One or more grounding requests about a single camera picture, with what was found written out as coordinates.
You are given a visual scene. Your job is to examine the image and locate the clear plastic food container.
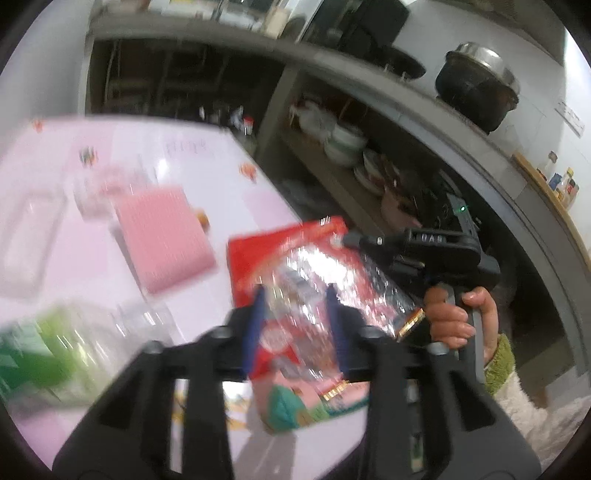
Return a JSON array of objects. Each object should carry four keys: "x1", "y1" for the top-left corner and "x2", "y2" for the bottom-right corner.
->
[{"x1": 1, "y1": 189, "x2": 67, "y2": 298}]

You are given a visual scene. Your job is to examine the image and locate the black rice cooker pot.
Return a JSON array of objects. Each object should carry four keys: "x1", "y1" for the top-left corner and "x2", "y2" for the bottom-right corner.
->
[{"x1": 435, "y1": 42, "x2": 520, "y2": 134}]

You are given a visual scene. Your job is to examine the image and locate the black wok on stove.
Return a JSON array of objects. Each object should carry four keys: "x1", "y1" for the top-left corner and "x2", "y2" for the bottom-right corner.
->
[{"x1": 378, "y1": 46, "x2": 426, "y2": 81}]

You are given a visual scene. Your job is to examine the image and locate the cream ceramic jug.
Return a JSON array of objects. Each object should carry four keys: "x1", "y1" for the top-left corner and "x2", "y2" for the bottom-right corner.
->
[{"x1": 263, "y1": 6, "x2": 290, "y2": 39}]

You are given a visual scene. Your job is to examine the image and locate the person's right hand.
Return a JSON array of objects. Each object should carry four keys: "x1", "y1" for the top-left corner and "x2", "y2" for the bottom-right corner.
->
[{"x1": 424, "y1": 287, "x2": 499, "y2": 364}]

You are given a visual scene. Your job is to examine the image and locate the pink sponge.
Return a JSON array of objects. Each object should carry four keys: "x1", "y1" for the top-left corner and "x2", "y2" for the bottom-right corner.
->
[{"x1": 115, "y1": 186, "x2": 216, "y2": 296}]

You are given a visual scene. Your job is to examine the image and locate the pink plastic basin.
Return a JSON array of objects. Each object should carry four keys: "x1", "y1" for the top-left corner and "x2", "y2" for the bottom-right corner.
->
[{"x1": 381, "y1": 188, "x2": 423, "y2": 231}]

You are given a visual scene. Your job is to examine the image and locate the white plastic bag on shelf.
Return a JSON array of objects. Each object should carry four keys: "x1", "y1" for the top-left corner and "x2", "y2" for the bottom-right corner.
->
[{"x1": 290, "y1": 102, "x2": 337, "y2": 143}]

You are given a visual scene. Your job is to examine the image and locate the clear plastic wrapper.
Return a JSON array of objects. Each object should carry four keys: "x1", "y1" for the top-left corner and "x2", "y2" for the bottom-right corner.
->
[{"x1": 73, "y1": 162, "x2": 153, "y2": 220}]

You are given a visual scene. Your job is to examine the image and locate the red snack bag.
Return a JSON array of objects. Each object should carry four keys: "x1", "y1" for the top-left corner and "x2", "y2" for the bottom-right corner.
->
[{"x1": 226, "y1": 217, "x2": 425, "y2": 433}]

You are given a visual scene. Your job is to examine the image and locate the green label plastic bottle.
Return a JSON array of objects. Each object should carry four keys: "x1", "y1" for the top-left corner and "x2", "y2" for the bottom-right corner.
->
[{"x1": 1, "y1": 302, "x2": 178, "y2": 411}]

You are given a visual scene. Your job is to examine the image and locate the stack of white bowls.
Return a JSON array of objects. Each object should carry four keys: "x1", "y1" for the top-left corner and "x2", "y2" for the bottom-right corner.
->
[{"x1": 324, "y1": 122, "x2": 368, "y2": 168}]

